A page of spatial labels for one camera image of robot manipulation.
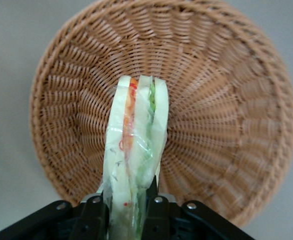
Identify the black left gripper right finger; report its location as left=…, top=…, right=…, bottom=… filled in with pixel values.
left=140, top=184, right=174, bottom=240

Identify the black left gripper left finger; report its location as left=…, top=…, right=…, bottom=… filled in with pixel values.
left=71, top=192, right=112, bottom=240

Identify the plastic-wrapped triangle sandwich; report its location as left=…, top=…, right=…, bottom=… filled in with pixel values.
left=97, top=74, right=171, bottom=240

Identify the large brown wicker basket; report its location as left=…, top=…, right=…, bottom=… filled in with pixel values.
left=29, top=0, right=293, bottom=228

